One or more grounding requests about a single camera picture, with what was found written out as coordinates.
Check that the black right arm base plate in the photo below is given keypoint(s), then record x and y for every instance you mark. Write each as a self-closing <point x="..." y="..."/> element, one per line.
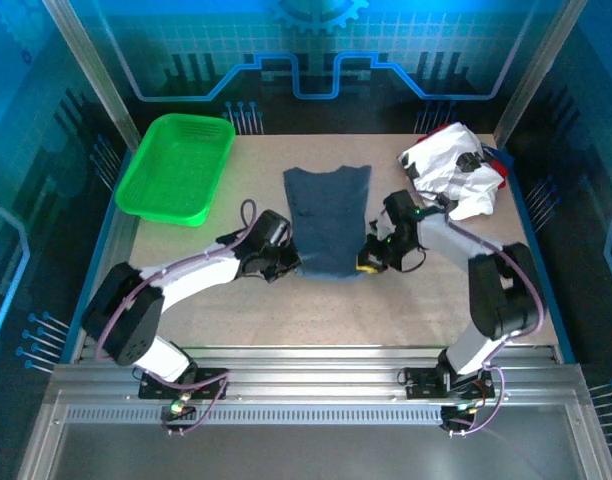
<point x="423" y="385"/>

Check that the green plastic basket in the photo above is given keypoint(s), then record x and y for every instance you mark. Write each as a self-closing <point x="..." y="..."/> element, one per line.
<point x="171" y="165"/>

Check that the dark blue t-shirt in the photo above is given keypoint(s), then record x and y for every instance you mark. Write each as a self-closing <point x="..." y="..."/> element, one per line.
<point x="326" y="215"/>

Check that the aluminium corner post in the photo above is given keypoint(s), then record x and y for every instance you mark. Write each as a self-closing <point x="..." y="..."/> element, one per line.
<point x="93" y="75"/>
<point x="536" y="75"/>

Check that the aluminium rail frame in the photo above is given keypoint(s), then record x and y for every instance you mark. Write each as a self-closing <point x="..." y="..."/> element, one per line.
<point x="311" y="380"/>

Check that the white t-shirt with black print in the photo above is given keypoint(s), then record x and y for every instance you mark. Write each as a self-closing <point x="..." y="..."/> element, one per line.
<point x="436" y="160"/>

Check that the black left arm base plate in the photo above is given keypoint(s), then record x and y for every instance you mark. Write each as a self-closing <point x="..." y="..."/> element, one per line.
<point x="211" y="385"/>

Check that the blue table edge strip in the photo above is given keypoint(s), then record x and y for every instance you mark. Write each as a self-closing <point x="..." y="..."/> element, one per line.
<point x="532" y="235"/>

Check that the small board with yellow light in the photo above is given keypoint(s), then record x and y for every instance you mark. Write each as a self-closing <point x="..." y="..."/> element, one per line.
<point x="461" y="409"/>

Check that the small board with green light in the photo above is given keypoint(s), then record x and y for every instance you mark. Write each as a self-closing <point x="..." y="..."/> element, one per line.
<point x="178" y="407"/>

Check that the red t-shirt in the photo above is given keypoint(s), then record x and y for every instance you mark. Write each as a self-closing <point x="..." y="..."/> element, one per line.
<point x="498" y="175"/>

